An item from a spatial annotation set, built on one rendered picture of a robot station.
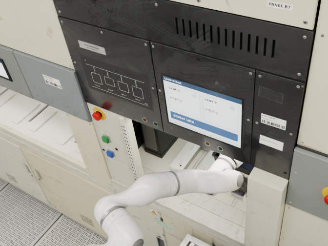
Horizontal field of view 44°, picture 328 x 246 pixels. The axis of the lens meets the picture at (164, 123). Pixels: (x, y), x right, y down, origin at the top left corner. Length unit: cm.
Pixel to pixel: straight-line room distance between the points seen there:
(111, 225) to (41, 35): 78
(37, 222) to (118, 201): 187
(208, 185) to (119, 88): 48
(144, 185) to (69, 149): 109
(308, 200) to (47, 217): 220
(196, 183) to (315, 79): 61
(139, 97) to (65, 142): 100
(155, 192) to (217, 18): 59
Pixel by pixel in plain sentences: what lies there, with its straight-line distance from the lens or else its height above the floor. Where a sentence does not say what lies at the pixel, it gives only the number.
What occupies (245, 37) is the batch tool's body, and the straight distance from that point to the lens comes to 109.
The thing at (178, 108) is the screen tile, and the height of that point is 156.
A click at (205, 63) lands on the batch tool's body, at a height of 178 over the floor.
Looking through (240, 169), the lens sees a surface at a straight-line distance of 178.
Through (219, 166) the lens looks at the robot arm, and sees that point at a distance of 162.
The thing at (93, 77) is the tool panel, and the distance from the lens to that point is 159.
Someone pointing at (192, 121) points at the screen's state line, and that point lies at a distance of 140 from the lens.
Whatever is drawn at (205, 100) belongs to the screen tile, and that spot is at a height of 163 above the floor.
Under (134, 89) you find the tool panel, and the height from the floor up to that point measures 157.
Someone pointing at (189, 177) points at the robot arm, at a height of 134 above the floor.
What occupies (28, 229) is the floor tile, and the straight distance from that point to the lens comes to 321.
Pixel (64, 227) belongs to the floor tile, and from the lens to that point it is 311.
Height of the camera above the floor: 249
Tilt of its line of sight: 44 degrees down
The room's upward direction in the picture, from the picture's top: 9 degrees counter-clockwise
